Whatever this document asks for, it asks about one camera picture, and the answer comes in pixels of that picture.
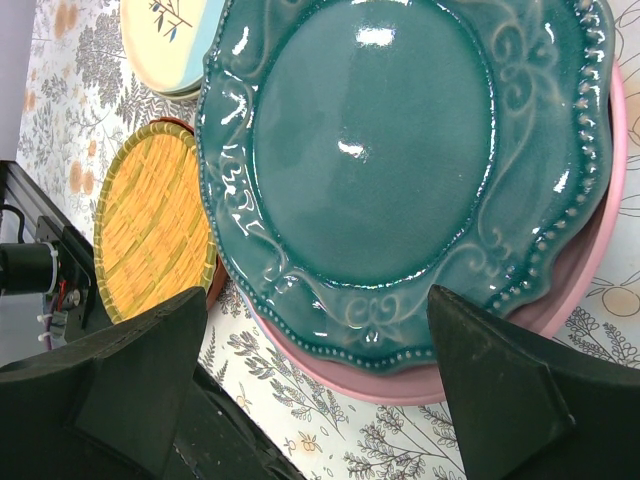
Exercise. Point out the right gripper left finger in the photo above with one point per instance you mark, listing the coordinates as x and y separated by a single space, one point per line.
105 406

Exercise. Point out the floral table mat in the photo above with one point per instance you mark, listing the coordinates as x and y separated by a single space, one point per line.
82 102

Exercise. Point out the woven bamboo tray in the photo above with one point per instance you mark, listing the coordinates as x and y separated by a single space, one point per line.
152 239

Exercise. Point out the cream and blue plate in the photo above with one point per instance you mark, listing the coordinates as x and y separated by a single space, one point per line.
165 41

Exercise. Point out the teal embossed plate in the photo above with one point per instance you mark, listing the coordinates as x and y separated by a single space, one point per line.
352 154

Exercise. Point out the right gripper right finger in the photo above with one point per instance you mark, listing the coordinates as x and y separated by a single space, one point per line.
526 407

